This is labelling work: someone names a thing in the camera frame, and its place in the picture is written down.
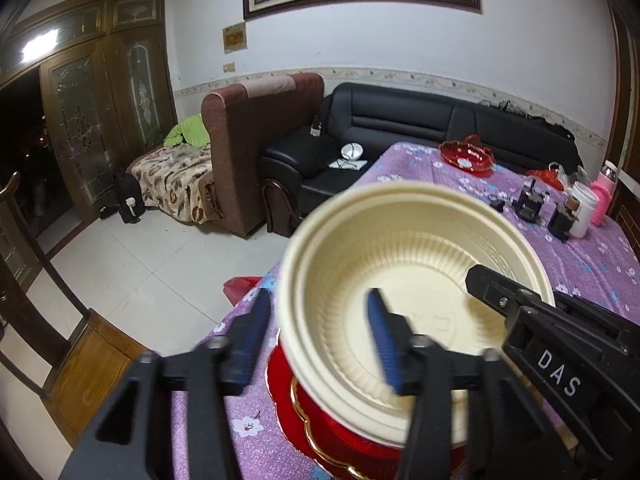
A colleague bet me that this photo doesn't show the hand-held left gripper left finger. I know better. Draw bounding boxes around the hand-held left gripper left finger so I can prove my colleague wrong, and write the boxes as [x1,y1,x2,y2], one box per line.
[59,287,273,480]

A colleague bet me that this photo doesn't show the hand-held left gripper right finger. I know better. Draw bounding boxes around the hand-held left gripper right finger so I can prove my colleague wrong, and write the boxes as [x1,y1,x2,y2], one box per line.
[366,287,581,480]

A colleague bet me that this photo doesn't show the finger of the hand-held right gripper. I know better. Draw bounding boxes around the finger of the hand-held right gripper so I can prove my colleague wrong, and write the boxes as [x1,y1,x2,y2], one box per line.
[552,291,640,356]
[465,265,640,413]

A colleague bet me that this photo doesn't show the large cream plastic bowl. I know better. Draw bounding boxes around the large cream plastic bowl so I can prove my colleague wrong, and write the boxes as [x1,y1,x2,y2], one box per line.
[290,186,553,441]
[280,180,557,451]

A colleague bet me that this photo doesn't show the red plastic stool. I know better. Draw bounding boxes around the red plastic stool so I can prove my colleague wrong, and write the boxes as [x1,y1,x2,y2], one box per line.
[223,275,261,307]

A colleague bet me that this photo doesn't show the purple floral tablecloth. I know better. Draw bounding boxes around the purple floral tablecloth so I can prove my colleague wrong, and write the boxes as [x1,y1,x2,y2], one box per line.
[170,141,640,480]

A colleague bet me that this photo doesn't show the dark jar with cork lid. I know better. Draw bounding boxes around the dark jar with cork lid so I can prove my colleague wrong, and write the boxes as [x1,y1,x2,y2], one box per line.
[547,195,581,242]

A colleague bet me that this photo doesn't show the black round device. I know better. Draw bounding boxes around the black round device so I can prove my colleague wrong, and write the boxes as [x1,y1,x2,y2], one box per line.
[514,180,551,223]

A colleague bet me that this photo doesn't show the pink knit-sleeved bottle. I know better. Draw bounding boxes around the pink knit-sleeved bottle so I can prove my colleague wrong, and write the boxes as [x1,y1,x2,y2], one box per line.
[590,160,618,227]

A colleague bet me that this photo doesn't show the red plastic bag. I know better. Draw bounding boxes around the red plastic bag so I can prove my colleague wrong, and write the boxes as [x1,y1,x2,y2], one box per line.
[525,162,566,191]

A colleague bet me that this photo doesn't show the light wooden chair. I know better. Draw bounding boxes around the light wooden chair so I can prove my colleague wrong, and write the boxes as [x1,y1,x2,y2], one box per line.
[0,170,151,448]

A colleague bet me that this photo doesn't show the leaf patterned blanket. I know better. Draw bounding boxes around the leaf patterned blanket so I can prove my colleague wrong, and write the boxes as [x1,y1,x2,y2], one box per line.
[127,145,226,224]

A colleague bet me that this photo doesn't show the black bag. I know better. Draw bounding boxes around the black bag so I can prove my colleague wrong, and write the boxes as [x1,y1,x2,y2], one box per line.
[99,172,147,225]

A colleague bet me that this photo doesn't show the brown armchair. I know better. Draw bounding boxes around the brown armchair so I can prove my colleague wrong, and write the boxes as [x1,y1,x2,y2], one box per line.
[201,72,326,238]

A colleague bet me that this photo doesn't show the black leather sofa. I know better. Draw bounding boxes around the black leather sofa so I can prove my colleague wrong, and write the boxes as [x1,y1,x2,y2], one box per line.
[259,82,583,233]

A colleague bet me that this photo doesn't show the green cloth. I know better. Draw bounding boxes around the green cloth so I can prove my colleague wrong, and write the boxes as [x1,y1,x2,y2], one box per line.
[164,114,211,150]

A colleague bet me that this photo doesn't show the wooden glass-panel doors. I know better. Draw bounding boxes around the wooden glass-panel doors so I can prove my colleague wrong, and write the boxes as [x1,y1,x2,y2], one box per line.
[0,0,178,226]

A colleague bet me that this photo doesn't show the wooden door frame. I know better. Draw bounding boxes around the wooden door frame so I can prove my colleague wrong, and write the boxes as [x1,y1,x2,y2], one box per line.
[607,0,640,201]

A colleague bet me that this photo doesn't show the small wall plaque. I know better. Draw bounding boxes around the small wall plaque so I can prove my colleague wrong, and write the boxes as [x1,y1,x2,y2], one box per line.
[222,23,247,52]

